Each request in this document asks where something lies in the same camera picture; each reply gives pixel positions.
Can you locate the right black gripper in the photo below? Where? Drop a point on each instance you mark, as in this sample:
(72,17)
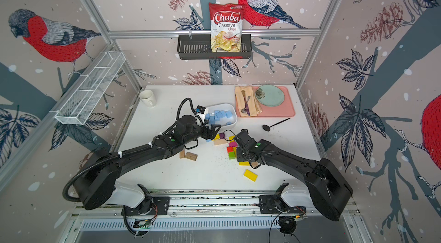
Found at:
(238,156)

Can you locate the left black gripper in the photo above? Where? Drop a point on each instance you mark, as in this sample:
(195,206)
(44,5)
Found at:
(212,133)

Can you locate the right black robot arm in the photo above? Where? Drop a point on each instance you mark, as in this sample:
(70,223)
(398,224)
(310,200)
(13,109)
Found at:
(329,190)

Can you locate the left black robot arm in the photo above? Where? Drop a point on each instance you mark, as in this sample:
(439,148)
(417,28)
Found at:
(97,184)

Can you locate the pale wooden flat block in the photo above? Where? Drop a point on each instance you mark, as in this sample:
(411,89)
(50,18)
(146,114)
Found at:
(220,142)

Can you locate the yellow block middle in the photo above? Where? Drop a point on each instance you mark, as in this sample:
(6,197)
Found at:
(244,163)

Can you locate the yellow block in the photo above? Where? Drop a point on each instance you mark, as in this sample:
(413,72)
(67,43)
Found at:
(250,175)
(244,163)

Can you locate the white ceramic serving dish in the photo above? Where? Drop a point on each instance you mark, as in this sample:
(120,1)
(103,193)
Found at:
(224,106)

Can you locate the green block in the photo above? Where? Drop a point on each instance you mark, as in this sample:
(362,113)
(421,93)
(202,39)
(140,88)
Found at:
(231,155)

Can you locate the yellow block front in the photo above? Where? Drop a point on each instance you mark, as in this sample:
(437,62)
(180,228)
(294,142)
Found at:
(250,175)

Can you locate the black ladle spoon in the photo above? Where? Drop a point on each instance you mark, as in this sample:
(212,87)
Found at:
(267,128)

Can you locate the metal spoon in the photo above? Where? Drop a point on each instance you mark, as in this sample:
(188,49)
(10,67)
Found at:
(246,98)

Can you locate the brown wooden block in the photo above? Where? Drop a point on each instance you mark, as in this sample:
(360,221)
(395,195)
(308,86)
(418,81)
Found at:
(191,156)

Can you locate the long wooden block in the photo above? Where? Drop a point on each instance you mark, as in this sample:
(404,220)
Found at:
(182,154)

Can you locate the beige cloth napkin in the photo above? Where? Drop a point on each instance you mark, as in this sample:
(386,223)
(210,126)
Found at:
(254,106)

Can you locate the pink plastic tray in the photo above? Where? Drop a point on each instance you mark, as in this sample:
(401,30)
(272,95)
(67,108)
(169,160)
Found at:
(286,109)

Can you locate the green ceramic plate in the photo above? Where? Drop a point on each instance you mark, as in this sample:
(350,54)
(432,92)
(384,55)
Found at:
(269,95)

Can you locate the white ceramic mug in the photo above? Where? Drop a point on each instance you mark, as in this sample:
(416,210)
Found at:
(148,98)

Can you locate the Chuba cassava chips bag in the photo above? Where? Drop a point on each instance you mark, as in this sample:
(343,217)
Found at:
(226,22)

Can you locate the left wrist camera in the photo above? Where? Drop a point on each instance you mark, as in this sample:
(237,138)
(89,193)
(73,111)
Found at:
(201,111)

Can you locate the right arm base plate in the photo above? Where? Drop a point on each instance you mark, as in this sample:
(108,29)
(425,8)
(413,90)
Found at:
(272,204)

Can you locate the black wall basket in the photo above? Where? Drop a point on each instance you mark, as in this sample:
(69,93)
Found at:
(198,47)

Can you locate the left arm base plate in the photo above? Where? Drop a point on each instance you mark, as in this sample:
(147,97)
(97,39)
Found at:
(158,205)

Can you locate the white wire wall basket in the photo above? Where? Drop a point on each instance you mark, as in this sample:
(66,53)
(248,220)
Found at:
(93,85)

